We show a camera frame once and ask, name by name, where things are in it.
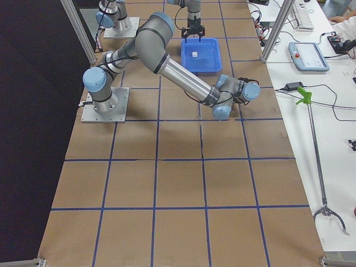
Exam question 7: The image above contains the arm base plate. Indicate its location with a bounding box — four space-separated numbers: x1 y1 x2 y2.
81 87 130 123
103 17 140 39

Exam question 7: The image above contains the white keyboard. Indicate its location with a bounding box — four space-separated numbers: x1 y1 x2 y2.
291 0 314 32

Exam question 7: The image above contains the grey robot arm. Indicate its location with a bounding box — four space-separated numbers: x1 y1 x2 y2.
83 12 261 120
96 1 205 46

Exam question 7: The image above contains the black power adapter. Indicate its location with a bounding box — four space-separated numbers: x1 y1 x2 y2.
284 82 304 91

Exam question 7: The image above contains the aluminium frame post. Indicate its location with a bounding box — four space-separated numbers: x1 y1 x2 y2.
260 0 295 63

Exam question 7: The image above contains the blue plastic tray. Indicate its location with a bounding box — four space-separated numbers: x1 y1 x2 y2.
181 38 223 76

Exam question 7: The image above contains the green handled reacher grabber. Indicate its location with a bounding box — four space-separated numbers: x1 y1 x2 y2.
296 86 350 236

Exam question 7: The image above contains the teach pendant tablet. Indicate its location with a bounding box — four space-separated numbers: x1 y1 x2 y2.
288 42 329 72

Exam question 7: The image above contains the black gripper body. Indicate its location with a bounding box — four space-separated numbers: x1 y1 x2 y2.
181 17 205 37

